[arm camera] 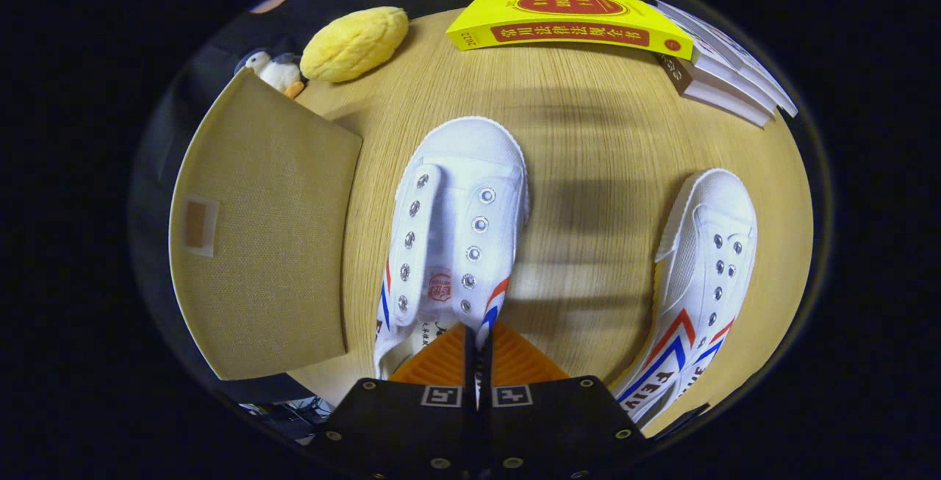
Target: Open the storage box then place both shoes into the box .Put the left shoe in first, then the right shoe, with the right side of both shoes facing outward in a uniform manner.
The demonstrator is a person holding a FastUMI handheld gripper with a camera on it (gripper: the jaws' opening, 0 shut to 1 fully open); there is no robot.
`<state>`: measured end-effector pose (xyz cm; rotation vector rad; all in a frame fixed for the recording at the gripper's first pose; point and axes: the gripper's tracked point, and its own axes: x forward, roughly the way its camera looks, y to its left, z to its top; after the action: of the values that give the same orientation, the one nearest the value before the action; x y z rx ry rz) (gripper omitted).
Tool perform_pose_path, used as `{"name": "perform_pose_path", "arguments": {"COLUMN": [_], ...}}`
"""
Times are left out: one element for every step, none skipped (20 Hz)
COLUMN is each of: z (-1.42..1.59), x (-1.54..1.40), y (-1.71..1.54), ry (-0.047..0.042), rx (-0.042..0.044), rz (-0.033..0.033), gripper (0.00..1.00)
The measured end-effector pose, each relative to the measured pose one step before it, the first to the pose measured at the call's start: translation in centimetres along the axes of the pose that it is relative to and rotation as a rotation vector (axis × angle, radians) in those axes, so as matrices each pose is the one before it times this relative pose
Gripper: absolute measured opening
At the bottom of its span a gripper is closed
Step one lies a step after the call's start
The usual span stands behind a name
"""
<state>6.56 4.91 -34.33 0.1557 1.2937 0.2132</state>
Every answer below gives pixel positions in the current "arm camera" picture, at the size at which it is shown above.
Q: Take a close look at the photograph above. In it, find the penguin plush toy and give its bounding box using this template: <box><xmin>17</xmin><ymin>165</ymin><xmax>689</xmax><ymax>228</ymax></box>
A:
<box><xmin>235</xmin><ymin>50</ymin><xmax>306</xmax><ymax>98</ymax></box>

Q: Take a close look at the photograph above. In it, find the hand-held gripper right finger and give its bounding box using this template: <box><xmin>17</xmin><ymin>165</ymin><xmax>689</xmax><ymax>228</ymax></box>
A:
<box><xmin>482</xmin><ymin>322</ymin><xmax>651</xmax><ymax>479</ymax></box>

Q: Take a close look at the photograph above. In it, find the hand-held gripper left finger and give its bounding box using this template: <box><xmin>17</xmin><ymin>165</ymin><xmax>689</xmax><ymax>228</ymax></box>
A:
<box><xmin>307</xmin><ymin>324</ymin><xmax>486</xmax><ymax>479</ymax></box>

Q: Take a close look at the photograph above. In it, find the yellow bread-shaped plush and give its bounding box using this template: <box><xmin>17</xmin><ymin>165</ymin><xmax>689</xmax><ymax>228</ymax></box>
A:
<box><xmin>300</xmin><ymin>7</ymin><xmax>409</xmax><ymax>84</ymax></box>

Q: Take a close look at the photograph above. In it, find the white floral cover book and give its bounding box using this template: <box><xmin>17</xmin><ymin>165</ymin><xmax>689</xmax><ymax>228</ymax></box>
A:
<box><xmin>651</xmin><ymin>0</ymin><xmax>798</xmax><ymax>117</ymax></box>

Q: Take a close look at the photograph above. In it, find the yellow book with red circle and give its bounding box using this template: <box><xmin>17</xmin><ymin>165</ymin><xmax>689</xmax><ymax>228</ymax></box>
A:
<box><xmin>446</xmin><ymin>0</ymin><xmax>695</xmax><ymax>60</ymax></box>

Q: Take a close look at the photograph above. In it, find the beige fabric storage box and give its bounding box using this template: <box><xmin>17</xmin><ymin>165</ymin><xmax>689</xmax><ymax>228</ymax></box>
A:
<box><xmin>169</xmin><ymin>68</ymin><xmax>363</xmax><ymax>382</ymax></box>

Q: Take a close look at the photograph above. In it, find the white canvas shoe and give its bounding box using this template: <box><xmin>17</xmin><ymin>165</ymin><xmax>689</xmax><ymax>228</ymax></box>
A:
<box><xmin>373</xmin><ymin>116</ymin><xmax>530</xmax><ymax>382</ymax></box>
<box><xmin>610</xmin><ymin>168</ymin><xmax>758</xmax><ymax>429</ymax></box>

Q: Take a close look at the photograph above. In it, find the brown cover book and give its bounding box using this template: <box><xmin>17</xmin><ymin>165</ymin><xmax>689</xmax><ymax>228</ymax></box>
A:
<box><xmin>656</xmin><ymin>52</ymin><xmax>773</xmax><ymax>128</ymax></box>

